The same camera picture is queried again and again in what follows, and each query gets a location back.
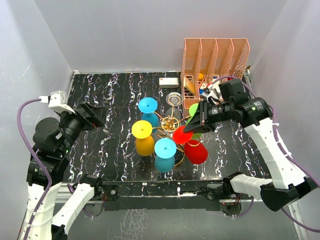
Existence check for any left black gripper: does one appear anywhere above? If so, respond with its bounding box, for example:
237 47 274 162
57 100 109 155

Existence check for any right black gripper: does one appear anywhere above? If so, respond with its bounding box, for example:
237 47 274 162
183 99 233 134

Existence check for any green wine glass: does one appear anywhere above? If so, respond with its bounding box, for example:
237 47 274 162
185 103 202 140

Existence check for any red wine glass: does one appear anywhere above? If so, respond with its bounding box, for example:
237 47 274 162
172 125 209 165

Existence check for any clear wine glass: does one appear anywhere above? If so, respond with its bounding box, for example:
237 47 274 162
165 92 183 121

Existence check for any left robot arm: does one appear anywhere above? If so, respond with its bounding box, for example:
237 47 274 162
16 96 107 240

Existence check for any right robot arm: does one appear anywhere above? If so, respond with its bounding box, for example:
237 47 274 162
183 76 320 212

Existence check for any blue wine glass front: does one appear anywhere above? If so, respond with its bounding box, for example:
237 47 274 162
154 138 177 173

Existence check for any blue wine glass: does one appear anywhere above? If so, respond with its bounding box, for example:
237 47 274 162
138 97 159 128
154 138 177 173

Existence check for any yellow wine glass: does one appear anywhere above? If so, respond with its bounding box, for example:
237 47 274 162
131 120 155 157

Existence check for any blue wine glass rear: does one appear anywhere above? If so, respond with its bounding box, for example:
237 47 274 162
138 97 159 128

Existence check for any white small box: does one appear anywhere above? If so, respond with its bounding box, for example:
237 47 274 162
159 77 179 89

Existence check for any pink desk file organizer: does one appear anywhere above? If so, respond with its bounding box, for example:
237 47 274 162
180 38 251 111

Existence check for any gold wire glass rack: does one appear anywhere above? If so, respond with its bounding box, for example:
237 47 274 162
149 104 201 168

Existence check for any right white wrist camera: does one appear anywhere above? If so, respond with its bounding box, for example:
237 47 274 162
201 87 221 105

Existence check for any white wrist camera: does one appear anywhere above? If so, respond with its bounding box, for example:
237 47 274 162
201 87 221 105
39 90 76 114

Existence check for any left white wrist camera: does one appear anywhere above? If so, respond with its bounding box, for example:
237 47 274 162
39 90 76 114

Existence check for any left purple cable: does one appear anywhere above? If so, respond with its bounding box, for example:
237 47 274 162
16 97 53 240

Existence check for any black base frame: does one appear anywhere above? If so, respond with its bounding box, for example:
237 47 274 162
57 178 298 213

